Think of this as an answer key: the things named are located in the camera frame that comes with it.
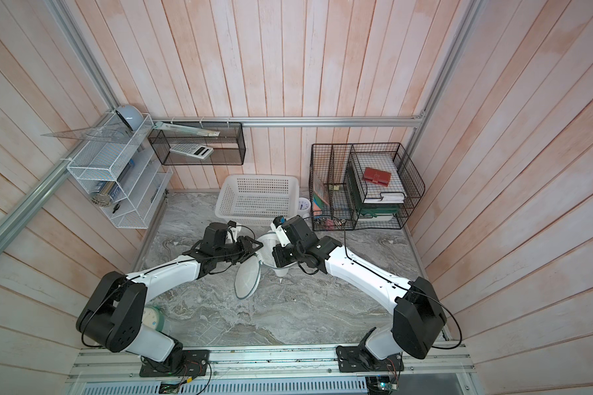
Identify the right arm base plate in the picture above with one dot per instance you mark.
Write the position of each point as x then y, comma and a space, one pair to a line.
358, 359

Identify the white notebook stack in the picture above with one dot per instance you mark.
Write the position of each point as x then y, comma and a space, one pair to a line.
395, 193

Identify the black wire wall basket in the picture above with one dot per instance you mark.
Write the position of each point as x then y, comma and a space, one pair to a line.
227, 140

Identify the red wallet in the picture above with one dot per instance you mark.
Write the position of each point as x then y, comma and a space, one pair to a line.
377, 177

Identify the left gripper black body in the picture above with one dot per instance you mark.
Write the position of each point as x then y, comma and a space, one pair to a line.
235, 252

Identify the aluminium front rail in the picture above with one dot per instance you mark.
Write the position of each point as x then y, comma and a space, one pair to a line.
260, 362

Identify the green analog clock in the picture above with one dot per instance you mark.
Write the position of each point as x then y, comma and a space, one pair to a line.
153, 318

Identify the small white cup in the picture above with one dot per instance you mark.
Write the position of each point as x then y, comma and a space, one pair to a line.
304, 207

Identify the white wire wall shelf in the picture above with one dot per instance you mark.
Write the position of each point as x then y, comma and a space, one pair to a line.
133, 165

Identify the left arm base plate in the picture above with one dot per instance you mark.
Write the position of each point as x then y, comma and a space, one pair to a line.
193, 363

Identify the horizontal aluminium wall rail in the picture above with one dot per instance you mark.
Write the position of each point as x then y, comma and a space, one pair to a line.
305, 122

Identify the metal roll on shelf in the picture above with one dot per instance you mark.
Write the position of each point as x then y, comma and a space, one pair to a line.
105, 193

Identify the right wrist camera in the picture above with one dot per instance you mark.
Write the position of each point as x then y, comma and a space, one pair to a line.
277, 228

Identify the white perforated plastic basket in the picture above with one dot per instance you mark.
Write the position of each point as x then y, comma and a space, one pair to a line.
257, 199

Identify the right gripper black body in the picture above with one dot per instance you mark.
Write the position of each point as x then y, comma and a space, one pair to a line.
289, 255

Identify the grey round speaker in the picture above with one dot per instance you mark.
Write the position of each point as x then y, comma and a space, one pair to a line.
130, 116

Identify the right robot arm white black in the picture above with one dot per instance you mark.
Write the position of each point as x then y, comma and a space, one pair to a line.
418, 316

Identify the white calculator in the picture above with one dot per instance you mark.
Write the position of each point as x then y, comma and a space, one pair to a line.
192, 150

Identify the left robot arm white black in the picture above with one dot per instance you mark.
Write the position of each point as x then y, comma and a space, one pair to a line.
113, 316

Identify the colourful folders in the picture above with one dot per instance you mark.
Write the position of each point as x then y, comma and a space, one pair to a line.
320, 197

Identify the black wire desk organizer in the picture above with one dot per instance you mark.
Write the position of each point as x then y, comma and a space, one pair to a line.
331, 162

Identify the clear triangle ruler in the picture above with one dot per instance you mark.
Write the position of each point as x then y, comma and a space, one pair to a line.
108, 134

